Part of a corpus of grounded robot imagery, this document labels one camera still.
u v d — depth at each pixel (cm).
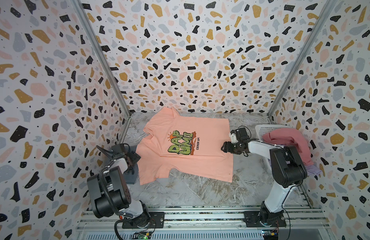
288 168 51
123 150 76
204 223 73
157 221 73
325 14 73
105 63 90
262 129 103
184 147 101
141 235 70
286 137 88
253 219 75
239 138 81
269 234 72
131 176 83
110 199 39
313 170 80
